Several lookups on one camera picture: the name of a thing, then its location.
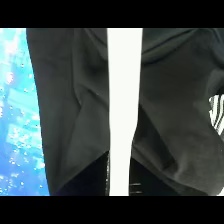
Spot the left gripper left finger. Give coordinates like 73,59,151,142
54,150,111,197

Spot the black T-shirt with striped print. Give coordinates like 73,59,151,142
25,28,224,197

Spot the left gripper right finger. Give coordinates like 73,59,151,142
129,156,183,197

